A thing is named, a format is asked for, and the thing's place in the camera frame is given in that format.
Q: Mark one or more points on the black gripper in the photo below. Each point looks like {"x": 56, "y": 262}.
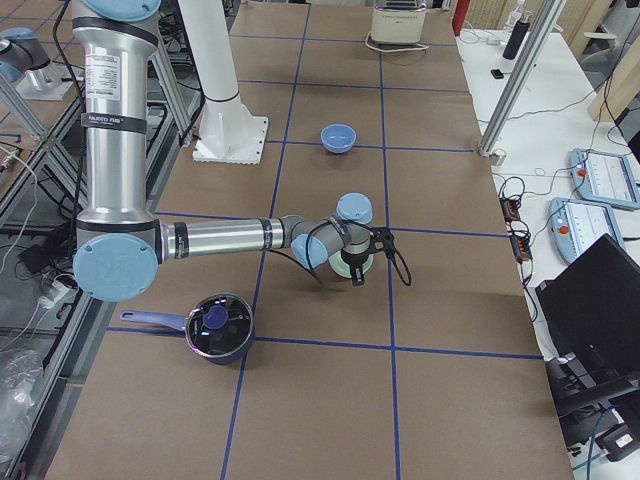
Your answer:
{"x": 356, "y": 260}

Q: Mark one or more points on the green bowl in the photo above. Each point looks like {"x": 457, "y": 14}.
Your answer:
{"x": 342, "y": 269}

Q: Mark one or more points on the blue bowl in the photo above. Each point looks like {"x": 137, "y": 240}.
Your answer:
{"x": 338, "y": 138}

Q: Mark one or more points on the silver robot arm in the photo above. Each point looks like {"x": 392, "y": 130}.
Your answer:
{"x": 120, "y": 244}
{"x": 26, "y": 65}

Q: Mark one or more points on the dark blue saucepan with lid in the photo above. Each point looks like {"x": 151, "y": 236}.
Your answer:
{"x": 219, "y": 328}

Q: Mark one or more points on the orange black adapter box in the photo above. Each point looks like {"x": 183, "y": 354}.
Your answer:
{"x": 510, "y": 208}

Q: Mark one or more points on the lower blue teach pendant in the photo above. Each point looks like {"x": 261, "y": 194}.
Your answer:
{"x": 577, "y": 224}

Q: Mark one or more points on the blue teach pendant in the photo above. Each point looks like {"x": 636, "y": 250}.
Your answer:
{"x": 604, "y": 177}
{"x": 577, "y": 224}

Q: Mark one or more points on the black laptop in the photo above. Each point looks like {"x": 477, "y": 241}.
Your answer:
{"x": 592, "y": 308}

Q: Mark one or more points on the cream toaster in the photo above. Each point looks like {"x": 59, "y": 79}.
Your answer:
{"x": 397, "y": 22}

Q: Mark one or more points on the upper blue teach pendant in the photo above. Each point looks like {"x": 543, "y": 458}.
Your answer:
{"x": 604, "y": 177}

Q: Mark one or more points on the black water bottle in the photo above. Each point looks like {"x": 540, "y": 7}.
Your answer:
{"x": 517, "y": 36}

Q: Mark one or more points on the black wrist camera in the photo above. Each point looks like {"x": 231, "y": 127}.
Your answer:
{"x": 382, "y": 241}

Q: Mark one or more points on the white pedestal column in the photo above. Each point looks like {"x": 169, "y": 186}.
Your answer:
{"x": 228, "y": 132}

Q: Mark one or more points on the aluminium frame post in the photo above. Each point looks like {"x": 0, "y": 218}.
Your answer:
{"x": 528, "y": 55}

